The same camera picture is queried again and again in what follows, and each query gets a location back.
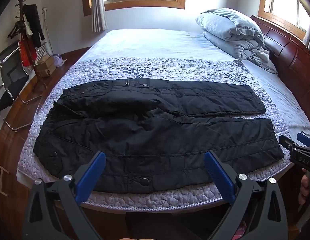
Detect wooden bed with pale sheet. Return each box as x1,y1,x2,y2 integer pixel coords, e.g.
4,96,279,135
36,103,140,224
0,29,310,230

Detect person's right hand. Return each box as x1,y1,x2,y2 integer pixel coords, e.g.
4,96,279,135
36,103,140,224
301,173,310,198

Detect cardboard box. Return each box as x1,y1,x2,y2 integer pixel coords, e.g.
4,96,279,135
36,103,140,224
35,55,56,78

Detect wooden coat rack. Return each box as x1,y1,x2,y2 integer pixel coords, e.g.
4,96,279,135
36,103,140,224
7,0,49,90

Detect black chrome frame chair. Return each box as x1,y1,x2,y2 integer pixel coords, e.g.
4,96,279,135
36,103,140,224
0,41,43,132

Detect red hanging cloth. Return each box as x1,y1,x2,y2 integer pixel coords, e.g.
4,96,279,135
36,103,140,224
19,39,37,67

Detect light wooden frame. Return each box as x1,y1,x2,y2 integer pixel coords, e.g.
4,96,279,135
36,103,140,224
0,161,9,198

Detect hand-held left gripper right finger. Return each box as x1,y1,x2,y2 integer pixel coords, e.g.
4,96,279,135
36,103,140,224
204,150,289,240

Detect folded light blue duvet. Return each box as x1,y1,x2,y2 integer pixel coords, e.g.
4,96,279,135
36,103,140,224
196,8,278,74

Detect white and purple round object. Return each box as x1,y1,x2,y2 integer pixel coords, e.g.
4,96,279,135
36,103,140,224
52,54,67,68

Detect dark clothes hangers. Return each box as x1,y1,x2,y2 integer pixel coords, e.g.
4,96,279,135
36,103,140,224
7,21,26,39

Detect white curved pole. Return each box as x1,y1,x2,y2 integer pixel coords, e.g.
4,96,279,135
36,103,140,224
42,7,53,55

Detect white wire rack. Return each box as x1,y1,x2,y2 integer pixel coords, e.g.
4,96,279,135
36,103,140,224
35,44,53,63

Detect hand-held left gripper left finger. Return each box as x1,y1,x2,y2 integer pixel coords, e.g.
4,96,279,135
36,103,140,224
23,151,107,240

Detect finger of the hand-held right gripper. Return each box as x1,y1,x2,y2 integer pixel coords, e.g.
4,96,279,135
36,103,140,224
296,132,310,147
279,135,297,153

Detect black hanging garment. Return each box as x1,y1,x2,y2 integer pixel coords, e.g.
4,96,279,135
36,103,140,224
23,4,45,48

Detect dark wooden headboard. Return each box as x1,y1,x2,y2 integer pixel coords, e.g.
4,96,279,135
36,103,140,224
250,15,310,135

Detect black quilted jacket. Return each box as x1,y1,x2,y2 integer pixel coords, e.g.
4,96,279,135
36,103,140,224
33,78,285,194

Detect grey pleated curtain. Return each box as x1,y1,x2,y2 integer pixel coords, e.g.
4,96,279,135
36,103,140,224
303,22,310,48
89,0,109,32

